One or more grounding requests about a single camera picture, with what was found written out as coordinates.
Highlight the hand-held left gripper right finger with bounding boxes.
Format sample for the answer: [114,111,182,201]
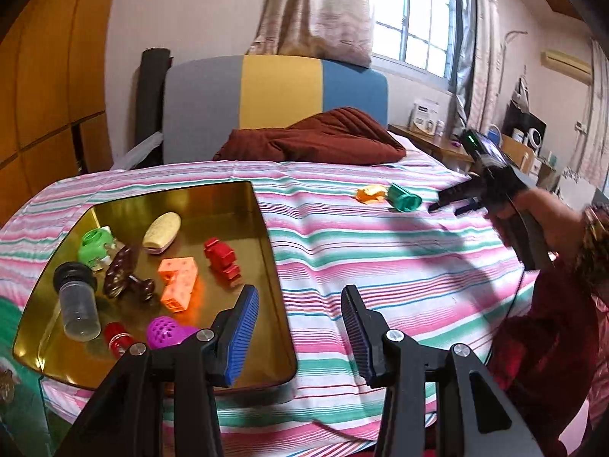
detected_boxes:
[341,284,545,457]

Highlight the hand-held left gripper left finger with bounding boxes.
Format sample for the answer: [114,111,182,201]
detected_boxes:
[54,284,261,457]

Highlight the teal plastic toy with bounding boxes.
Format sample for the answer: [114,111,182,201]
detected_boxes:
[386,183,422,213]

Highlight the purple perforated ball toy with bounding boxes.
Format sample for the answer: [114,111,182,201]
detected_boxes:
[146,315,201,349]

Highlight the orange perforated block toy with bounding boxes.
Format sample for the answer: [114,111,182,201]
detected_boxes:
[158,257,198,314]

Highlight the yellow-orange plastic toy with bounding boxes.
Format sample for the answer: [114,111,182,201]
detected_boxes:
[357,184,388,205]

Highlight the red block toy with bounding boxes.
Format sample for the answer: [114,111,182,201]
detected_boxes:
[204,237,242,283]

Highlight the gold metal tray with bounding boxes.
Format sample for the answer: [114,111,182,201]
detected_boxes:
[12,181,299,388]

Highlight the shiny red capsule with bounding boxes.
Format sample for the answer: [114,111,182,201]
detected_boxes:
[103,321,136,358]

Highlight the cream ribbed corn toy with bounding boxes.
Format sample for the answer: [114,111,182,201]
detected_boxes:
[143,212,182,254]

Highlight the brown mushroom toy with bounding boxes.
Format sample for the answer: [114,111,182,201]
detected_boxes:
[104,244,157,303]

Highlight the clear bottle with black cap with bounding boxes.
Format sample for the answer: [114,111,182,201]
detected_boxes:
[53,262,102,342]

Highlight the green plastic toy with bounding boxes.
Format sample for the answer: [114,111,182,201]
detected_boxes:
[77,227,117,272]

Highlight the person's right forearm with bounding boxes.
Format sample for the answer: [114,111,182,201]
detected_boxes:
[488,202,609,457]

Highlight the person's right hand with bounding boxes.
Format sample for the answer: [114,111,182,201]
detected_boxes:
[490,185,585,254]

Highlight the wooden desk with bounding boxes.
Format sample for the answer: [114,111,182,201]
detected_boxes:
[387,125,474,172]

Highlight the black appliance box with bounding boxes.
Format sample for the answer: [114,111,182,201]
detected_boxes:
[502,100,547,150]

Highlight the beige pillow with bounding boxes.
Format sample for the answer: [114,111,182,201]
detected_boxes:
[390,133,426,159]

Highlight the white box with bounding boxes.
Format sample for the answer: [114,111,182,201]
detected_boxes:
[410,98,439,131]

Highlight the light curtain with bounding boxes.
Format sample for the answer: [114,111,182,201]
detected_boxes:
[578,38,609,186]

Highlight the brown blanket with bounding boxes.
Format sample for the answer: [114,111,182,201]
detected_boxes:
[212,107,407,165]

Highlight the sheer curtain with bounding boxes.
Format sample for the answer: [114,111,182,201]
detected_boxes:
[454,0,502,129]

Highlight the window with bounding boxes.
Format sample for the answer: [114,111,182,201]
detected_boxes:
[371,0,464,91]

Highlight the grey yellow blue headboard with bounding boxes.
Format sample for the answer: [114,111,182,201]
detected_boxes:
[162,54,390,165]

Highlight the patterned beige curtain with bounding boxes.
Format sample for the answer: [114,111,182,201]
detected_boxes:
[247,0,374,67]

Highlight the green printed cloth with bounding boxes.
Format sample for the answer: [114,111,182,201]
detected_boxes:
[0,292,48,443]

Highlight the wooden wardrobe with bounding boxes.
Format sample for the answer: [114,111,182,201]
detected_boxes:
[0,0,124,229]

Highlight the black cable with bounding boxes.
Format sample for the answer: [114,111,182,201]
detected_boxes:
[499,250,557,331]

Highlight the wall air conditioner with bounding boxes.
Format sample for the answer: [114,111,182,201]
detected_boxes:
[540,48,593,77]

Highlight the black bed post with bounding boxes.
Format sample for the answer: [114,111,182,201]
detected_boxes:
[134,48,172,150]

